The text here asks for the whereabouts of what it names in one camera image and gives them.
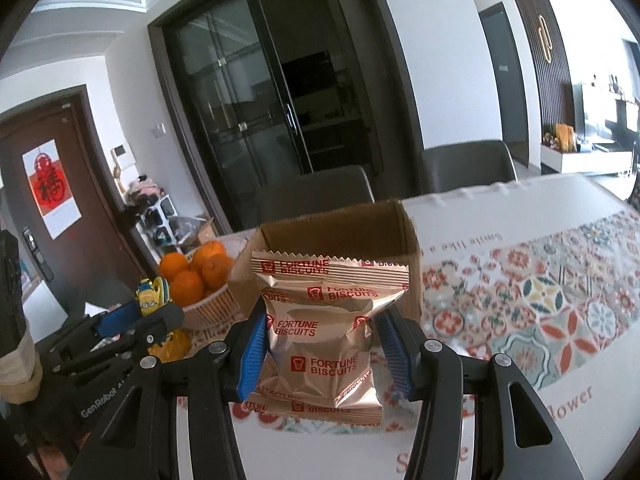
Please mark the woven fruit basket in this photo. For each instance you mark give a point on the woven fruit basket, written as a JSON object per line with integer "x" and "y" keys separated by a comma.
{"x": 210, "y": 310}

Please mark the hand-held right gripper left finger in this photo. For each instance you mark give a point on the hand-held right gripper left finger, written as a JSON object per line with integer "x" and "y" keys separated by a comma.
{"x": 252, "y": 355}

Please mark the white intercom panel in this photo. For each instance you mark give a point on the white intercom panel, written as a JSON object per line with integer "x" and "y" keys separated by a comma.
{"x": 123, "y": 155}

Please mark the person's left hand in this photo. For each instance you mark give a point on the person's left hand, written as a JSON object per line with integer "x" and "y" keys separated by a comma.
{"x": 20, "y": 372}

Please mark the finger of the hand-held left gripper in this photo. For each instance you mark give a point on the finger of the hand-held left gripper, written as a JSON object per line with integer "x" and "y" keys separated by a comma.
{"x": 160, "y": 322}
{"x": 120, "y": 317}

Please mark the pile of clothes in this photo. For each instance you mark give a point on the pile of clothes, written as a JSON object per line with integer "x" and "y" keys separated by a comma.
{"x": 145, "y": 190}

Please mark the orange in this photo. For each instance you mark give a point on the orange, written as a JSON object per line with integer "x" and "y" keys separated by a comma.
{"x": 209, "y": 250}
{"x": 187, "y": 285}
{"x": 172, "y": 266}
{"x": 220, "y": 269}

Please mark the brown entrance door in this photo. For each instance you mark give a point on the brown entrance door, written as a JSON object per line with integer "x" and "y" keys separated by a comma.
{"x": 85, "y": 185}

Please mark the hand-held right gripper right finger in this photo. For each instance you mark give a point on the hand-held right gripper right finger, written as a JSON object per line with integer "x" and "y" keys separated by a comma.
{"x": 392, "y": 350}

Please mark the white shoe shelf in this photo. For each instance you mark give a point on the white shoe shelf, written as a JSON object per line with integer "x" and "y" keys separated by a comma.
{"x": 157, "y": 225}

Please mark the glass sliding door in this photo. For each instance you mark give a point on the glass sliding door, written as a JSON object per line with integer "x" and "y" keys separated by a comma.
{"x": 260, "y": 110}

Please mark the yellow bag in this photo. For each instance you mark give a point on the yellow bag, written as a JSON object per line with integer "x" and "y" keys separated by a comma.
{"x": 565, "y": 137}

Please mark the black door lock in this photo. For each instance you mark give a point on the black door lock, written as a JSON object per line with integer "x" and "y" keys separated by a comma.
{"x": 39, "y": 255}

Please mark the open box on floor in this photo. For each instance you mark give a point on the open box on floor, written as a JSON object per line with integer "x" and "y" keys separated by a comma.
{"x": 197, "y": 232}

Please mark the gold biscuit packet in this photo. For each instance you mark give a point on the gold biscuit packet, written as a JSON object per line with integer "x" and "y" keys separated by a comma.
{"x": 320, "y": 340}

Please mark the yellow cartoon plush toy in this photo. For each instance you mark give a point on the yellow cartoon plush toy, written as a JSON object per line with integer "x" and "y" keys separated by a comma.
{"x": 150, "y": 300}

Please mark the gold wall ornament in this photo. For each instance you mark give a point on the gold wall ornament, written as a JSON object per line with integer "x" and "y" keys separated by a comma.
{"x": 545, "y": 40}

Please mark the brown cardboard box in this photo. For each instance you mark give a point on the brown cardboard box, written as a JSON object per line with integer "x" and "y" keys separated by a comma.
{"x": 330, "y": 232}

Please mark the white television cabinet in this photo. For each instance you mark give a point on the white television cabinet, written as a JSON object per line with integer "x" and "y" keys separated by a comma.
{"x": 585, "y": 160}

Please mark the dark interior door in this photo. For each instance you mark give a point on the dark interior door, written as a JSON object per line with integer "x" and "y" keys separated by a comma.
{"x": 505, "y": 85}

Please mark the dark grey dining chair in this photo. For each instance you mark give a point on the dark grey dining chair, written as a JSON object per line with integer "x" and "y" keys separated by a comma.
{"x": 320, "y": 195}
{"x": 465, "y": 167}

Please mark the white light switch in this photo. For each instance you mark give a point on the white light switch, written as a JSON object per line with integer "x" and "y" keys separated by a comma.
{"x": 158, "y": 129}

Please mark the floral patterned table runner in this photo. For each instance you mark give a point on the floral patterned table runner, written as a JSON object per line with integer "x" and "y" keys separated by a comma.
{"x": 525, "y": 300}

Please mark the dark slatted wall panel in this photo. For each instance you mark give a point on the dark slatted wall panel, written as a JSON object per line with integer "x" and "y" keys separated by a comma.
{"x": 560, "y": 90}

